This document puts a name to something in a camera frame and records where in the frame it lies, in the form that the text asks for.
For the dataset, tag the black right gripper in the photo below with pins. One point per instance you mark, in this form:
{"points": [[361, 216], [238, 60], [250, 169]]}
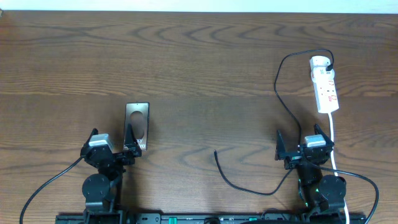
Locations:
{"points": [[293, 158]]}

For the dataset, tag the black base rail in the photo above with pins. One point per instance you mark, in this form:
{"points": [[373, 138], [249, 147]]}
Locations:
{"points": [[156, 218]]}

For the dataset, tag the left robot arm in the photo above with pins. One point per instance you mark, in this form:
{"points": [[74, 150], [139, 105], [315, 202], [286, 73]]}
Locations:
{"points": [[102, 191]]}

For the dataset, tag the gold Samsung Galaxy smartphone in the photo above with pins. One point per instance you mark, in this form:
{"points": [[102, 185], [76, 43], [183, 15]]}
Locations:
{"points": [[137, 114]]}

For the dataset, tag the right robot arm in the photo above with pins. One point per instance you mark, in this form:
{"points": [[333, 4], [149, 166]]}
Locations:
{"points": [[321, 193]]}

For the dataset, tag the white power strip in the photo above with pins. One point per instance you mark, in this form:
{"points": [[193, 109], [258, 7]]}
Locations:
{"points": [[325, 90]]}

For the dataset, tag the white USB charger plug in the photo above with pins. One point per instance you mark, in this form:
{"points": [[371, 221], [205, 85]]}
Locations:
{"points": [[319, 61]]}

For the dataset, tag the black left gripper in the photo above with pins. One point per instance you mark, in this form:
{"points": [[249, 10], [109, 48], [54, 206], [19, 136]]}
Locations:
{"points": [[115, 156]]}

